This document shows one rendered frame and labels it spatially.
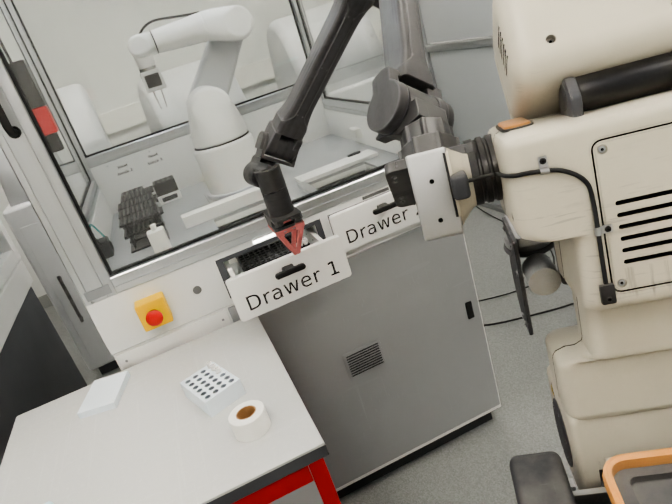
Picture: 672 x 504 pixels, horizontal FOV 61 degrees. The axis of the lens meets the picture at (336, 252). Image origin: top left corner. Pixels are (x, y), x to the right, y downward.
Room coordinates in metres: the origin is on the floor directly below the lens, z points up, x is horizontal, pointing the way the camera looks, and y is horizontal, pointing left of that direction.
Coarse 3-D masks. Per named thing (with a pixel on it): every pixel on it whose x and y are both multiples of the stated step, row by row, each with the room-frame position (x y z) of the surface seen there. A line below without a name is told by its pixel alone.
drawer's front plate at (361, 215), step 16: (352, 208) 1.42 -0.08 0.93; (368, 208) 1.43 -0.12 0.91; (400, 208) 1.45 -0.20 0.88; (416, 208) 1.46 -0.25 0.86; (336, 224) 1.41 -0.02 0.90; (352, 224) 1.42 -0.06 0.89; (368, 224) 1.43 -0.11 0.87; (384, 224) 1.44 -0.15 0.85; (400, 224) 1.45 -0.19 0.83; (352, 240) 1.42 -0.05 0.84; (368, 240) 1.43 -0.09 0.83
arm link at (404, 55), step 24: (384, 0) 0.98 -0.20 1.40; (408, 0) 0.95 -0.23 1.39; (384, 24) 0.95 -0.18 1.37; (408, 24) 0.91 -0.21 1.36; (384, 48) 0.92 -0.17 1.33; (408, 48) 0.87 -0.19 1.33; (384, 72) 0.83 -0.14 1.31; (408, 72) 0.83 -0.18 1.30; (384, 96) 0.80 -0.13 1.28; (408, 96) 0.78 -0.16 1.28; (432, 96) 0.82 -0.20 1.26; (384, 120) 0.78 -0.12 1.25
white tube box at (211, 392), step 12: (204, 372) 1.08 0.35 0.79; (228, 372) 1.03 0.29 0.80; (180, 384) 1.05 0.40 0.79; (192, 384) 1.04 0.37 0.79; (204, 384) 1.02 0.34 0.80; (216, 384) 1.01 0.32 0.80; (228, 384) 0.99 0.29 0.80; (240, 384) 0.99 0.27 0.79; (192, 396) 1.01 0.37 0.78; (204, 396) 0.97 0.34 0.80; (216, 396) 0.96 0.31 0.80; (228, 396) 0.97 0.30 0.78; (240, 396) 0.99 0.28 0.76; (204, 408) 0.97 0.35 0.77; (216, 408) 0.96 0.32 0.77
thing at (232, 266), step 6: (306, 234) 1.48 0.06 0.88; (312, 234) 1.42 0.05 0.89; (312, 240) 1.43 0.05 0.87; (318, 240) 1.36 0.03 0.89; (234, 258) 1.55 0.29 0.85; (228, 264) 1.39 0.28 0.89; (234, 264) 1.53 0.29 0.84; (228, 270) 1.35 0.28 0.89; (234, 270) 1.49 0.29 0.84; (240, 270) 1.47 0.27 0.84
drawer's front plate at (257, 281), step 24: (336, 240) 1.26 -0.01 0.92; (264, 264) 1.23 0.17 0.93; (288, 264) 1.23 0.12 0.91; (312, 264) 1.24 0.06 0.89; (336, 264) 1.25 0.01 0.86; (240, 288) 1.20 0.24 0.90; (264, 288) 1.21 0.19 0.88; (288, 288) 1.22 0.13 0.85; (312, 288) 1.24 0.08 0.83; (240, 312) 1.20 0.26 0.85; (264, 312) 1.21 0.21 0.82
